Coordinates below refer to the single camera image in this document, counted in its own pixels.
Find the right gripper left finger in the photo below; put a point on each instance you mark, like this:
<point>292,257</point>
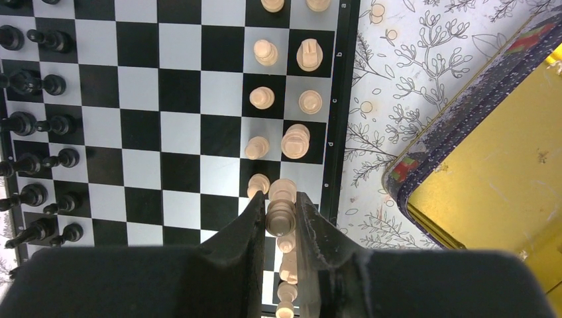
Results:
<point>221,277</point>

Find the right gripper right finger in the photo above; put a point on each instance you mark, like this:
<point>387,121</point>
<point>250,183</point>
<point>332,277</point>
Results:
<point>339,278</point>

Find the white chess piece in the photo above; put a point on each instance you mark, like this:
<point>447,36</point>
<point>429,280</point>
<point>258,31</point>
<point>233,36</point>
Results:
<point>286,293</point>
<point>272,6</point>
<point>258,182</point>
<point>289,269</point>
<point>295,142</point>
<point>281,211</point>
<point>257,147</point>
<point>286,243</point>
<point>262,97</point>
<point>309,55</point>
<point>310,102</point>
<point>318,5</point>
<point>265,52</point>

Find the black white chess board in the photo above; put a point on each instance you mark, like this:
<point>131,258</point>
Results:
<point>160,94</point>

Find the gold tin box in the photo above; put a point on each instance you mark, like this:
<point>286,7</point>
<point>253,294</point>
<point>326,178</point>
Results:
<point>486,173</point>

